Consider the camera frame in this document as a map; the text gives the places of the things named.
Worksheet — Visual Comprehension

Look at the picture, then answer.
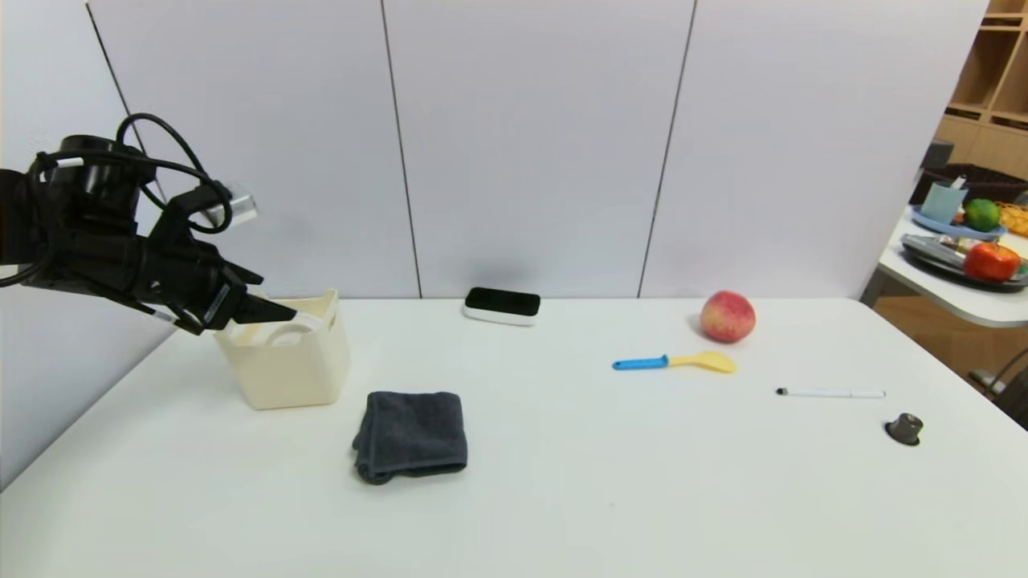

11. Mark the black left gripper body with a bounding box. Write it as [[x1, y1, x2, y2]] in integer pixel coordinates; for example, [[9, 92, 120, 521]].
[[139, 236, 265, 336]]

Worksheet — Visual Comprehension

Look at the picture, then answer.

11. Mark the white round plastic strainer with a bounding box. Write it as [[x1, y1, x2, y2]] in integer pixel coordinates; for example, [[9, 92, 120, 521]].
[[233, 313, 324, 348]]

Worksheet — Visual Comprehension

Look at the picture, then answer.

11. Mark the cream plastic storage box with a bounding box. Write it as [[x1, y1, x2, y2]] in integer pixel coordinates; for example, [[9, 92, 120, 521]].
[[213, 289, 352, 411]]

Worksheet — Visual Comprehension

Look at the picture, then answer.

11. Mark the dark grey folded towel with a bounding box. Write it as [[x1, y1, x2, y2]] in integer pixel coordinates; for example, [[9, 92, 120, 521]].
[[353, 391, 469, 485]]

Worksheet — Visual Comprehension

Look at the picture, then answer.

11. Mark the black and white flat device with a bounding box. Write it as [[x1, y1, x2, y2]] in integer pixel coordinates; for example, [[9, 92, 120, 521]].
[[463, 287, 541, 327]]

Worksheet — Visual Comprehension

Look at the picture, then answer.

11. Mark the red yellow peach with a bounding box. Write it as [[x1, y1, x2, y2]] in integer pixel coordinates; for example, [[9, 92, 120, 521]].
[[699, 291, 757, 344]]

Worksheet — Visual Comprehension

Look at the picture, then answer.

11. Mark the white marker pen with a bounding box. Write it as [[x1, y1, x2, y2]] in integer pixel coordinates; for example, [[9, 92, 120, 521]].
[[775, 388, 887, 400]]

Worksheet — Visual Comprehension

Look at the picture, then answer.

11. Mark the small dark grey knob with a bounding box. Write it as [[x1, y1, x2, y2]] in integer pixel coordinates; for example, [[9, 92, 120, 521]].
[[885, 413, 924, 446]]

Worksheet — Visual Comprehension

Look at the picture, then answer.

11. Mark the dark oval tray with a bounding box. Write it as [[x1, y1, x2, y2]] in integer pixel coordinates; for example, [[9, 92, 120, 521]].
[[899, 233, 1028, 290]]

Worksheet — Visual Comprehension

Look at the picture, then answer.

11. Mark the blue plate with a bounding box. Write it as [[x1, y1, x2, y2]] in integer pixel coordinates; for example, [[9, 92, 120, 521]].
[[911, 206, 1006, 242]]

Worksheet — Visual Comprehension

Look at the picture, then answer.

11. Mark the light blue cup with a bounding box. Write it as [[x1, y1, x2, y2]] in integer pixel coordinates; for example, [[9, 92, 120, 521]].
[[920, 181, 969, 225]]

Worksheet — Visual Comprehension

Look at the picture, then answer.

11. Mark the white side table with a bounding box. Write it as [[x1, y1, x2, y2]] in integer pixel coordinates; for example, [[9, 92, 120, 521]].
[[858, 210, 1028, 329]]

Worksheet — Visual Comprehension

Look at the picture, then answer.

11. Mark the green round fruit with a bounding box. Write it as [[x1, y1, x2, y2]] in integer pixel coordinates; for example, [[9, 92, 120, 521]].
[[964, 198, 1001, 232]]

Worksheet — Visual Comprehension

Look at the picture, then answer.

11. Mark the red tomato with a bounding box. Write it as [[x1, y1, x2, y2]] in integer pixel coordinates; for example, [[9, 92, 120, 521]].
[[963, 240, 1021, 283]]

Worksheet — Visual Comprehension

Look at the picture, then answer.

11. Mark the dark woven basket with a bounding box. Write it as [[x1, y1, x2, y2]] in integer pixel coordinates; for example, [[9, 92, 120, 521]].
[[910, 164, 1028, 206]]

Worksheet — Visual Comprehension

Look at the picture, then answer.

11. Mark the wooden shelf unit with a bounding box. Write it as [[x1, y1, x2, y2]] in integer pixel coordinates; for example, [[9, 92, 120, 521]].
[[932, 0, 1028, 181]]

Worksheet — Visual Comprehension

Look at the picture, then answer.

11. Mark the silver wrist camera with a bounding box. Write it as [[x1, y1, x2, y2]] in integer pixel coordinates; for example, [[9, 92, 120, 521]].
[[202, 183, 259, 228]]

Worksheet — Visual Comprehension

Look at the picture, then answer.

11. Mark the black camera cable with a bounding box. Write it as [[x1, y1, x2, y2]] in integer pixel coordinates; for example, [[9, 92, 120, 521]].
[[0, 112, 235, 290]]

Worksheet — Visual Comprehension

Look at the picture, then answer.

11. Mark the blue handled yellow spoon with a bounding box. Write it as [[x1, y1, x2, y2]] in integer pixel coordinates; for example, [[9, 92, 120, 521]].
[[612, 351, 737, 375]]

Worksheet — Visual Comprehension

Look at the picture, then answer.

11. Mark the dark chair frame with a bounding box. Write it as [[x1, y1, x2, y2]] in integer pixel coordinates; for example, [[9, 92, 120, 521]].
[[968, 345, 1028, 431]]

